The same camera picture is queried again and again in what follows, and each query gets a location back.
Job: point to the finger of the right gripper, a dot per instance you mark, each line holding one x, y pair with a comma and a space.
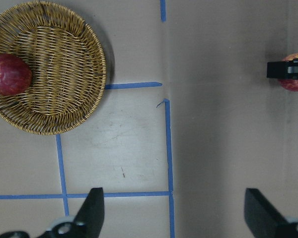
283, 69

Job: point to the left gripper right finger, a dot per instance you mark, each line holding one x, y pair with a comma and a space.
262, 218

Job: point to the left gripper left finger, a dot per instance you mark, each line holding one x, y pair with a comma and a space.
90, 217

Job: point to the yellow red apple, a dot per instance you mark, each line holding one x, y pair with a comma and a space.
291, 85

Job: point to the brown wicker basket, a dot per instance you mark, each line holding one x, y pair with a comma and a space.
68, 64

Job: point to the dark red apple in basket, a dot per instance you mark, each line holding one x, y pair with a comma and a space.
15, 75

